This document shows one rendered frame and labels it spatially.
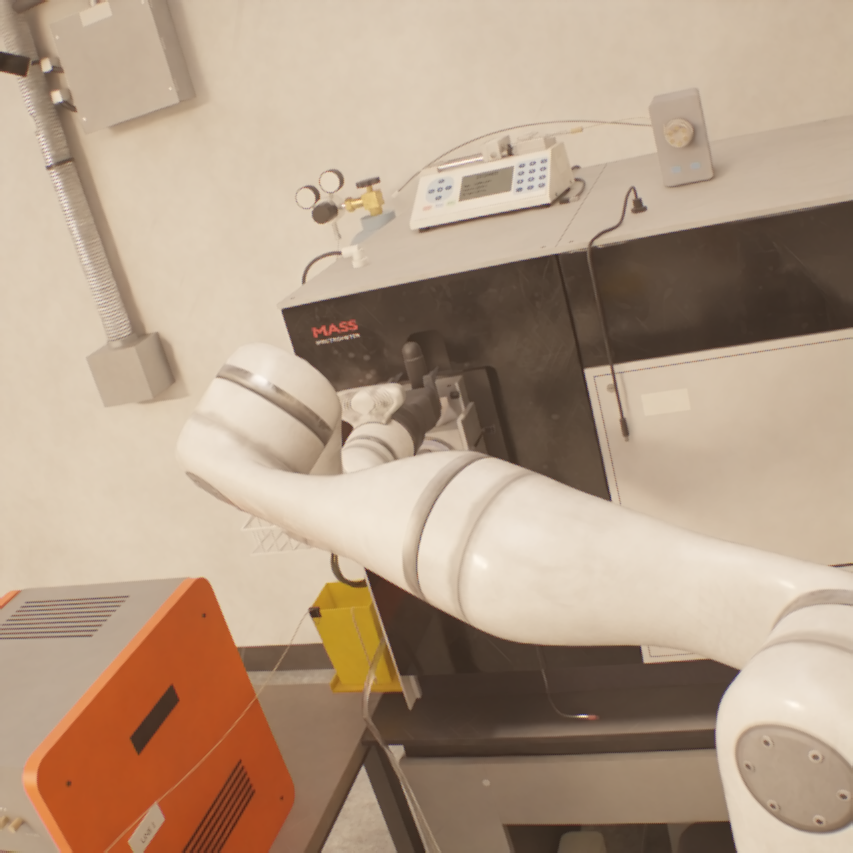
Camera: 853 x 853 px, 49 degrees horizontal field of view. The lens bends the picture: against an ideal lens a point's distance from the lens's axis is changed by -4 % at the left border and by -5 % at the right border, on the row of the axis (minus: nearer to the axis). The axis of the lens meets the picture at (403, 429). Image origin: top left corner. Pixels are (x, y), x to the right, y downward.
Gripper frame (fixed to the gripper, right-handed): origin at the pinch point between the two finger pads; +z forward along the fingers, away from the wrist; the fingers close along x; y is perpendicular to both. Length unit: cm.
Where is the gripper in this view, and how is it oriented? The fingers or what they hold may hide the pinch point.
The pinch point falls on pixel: (419, 370)
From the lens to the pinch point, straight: 127.4
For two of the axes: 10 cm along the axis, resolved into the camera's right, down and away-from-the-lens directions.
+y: 2.7, 9.0, 3.4
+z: 2.9, -4.1, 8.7
